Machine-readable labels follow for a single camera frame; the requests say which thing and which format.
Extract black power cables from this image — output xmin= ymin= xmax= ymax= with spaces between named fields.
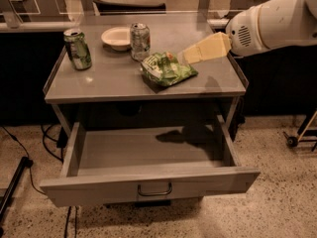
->
xmin=40 ymin=122 xmax=68 ymax=164

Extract metal drawer handle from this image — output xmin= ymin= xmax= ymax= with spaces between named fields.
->
xmin=137 ymin=182 xmax=172 ymax=197

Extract grey cabinet table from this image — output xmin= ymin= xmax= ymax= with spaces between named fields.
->
xmin=45 ymin=12 xmax=248 ymax=132

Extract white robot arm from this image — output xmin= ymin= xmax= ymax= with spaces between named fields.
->
xmin=177 ymin=0 xmax=317 ymax=64

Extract black stand base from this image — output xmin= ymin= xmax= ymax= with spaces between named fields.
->
xmin=0 ymin=156 xmax=34 ymax=238

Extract white bowl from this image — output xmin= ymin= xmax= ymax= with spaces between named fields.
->
xmin=101 ymin=27 xmax=131 ymax=52

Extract silver soda can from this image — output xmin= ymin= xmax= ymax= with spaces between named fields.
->
xmin=130 ymin=23 xmax=151 ymax=61

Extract green jalapeno chip bag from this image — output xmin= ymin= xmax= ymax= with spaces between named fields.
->
xmin=141 ymin=52 xmax=198 ymax=87

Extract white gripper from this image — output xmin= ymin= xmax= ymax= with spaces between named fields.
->
xmin=177 ymin=6 xmax=264 ymax=64

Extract black floor cable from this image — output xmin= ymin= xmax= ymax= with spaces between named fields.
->
xmin=0 ymin=125 xmax=48 ymax=196

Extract open grey top drawer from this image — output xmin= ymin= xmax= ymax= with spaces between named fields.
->
xmin=40 ymin=115 xmax=260 ymax=207

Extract green soda can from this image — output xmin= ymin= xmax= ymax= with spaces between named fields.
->
xmin=63 ymin=28 xmax=92 ymax=70

